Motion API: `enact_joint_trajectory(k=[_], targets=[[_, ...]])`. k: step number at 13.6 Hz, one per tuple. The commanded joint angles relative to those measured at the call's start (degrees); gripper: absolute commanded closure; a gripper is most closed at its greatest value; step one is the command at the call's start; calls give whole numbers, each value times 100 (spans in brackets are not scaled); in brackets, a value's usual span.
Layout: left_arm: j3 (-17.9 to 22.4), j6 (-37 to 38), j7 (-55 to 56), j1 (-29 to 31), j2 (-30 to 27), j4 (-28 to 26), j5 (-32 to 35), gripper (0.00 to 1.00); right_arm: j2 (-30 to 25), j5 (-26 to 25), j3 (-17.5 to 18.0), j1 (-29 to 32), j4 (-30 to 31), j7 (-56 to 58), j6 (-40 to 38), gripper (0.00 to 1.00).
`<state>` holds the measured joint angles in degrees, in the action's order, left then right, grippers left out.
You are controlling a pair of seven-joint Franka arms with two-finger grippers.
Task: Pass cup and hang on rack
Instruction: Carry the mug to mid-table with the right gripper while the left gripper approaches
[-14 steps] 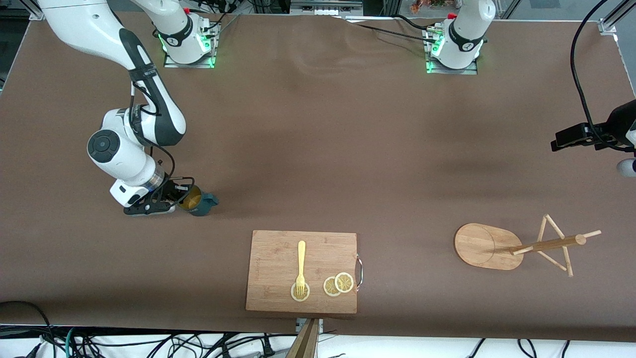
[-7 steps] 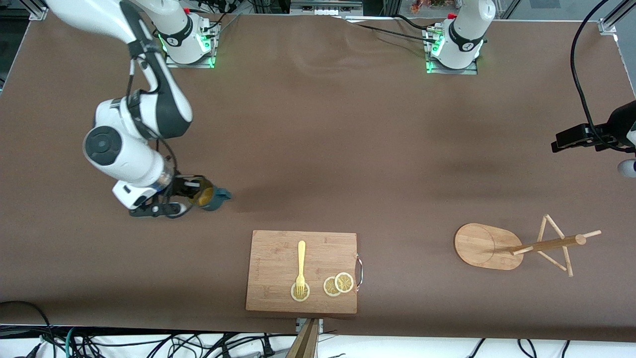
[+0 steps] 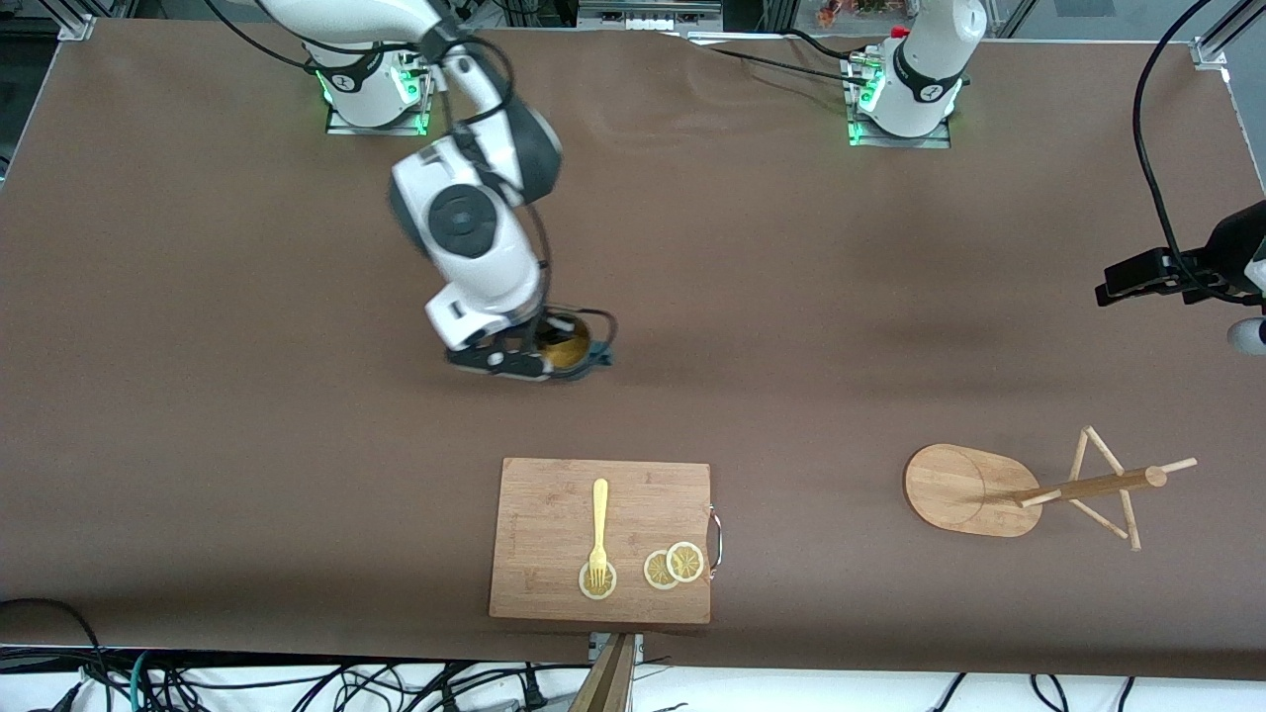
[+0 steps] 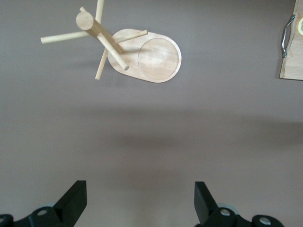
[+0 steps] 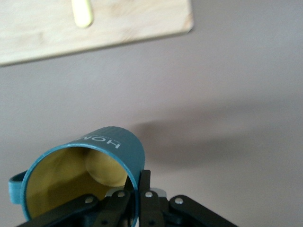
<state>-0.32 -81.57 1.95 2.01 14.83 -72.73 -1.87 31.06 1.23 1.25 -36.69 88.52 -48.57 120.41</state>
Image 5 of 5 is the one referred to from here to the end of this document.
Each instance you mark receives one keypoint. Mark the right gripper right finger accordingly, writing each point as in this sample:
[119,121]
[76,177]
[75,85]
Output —
[151,212]

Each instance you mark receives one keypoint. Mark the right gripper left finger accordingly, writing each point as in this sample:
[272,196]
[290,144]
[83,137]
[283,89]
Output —
[113,210]

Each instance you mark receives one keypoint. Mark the teal cup yellow inside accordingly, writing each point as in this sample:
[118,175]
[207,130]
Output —
[127,146]

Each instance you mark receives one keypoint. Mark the bamboo cutting board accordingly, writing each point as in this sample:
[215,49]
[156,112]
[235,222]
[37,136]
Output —
[118,23]

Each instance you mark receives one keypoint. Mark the yellow plastic fork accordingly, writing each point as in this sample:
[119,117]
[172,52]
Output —
[81,14]

